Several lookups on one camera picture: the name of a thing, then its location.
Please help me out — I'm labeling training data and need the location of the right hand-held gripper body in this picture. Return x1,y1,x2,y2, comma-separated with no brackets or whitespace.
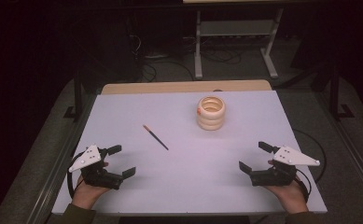
249,146,321,188

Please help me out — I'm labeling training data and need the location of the black floor cable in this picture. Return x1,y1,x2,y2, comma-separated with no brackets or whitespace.
141,60,196,84

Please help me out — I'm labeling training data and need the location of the white metal stand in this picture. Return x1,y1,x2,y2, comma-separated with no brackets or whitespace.
193,8,286,80

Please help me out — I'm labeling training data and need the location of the metal floor rail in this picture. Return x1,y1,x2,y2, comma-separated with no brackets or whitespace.
24,92,98,224
313,92,363,198

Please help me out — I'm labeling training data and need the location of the white table mat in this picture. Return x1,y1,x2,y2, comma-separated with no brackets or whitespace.
51,90,328,217

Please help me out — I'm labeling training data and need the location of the dark pencil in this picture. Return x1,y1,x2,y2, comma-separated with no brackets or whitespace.
142,124,170,152

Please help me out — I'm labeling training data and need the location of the black cable loop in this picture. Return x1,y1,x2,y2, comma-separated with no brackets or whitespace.
292,128,328,185

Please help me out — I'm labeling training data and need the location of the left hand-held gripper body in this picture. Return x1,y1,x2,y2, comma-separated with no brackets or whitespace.
68,144,124,190

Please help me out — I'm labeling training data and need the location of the person's right hand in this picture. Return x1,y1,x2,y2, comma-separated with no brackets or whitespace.
264,160,310,216

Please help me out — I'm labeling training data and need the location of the tangle of floor cables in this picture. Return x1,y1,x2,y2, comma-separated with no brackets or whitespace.
200,46,243,65

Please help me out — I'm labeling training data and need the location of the black stand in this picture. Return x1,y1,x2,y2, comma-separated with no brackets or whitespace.
63,69,84,122
328,65,356,121

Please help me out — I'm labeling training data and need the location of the person's left hand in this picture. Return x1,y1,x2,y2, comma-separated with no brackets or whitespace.
71,161,112,211

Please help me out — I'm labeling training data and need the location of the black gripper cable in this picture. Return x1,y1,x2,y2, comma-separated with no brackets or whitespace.
295,168,314,203
66,151,88,200

